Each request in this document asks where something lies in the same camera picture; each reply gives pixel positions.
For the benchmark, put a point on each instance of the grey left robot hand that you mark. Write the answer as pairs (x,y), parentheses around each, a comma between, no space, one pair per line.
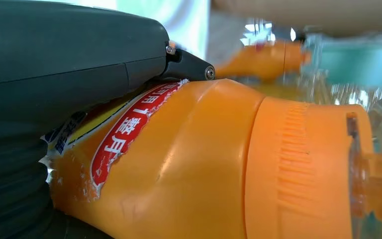
(62,49)

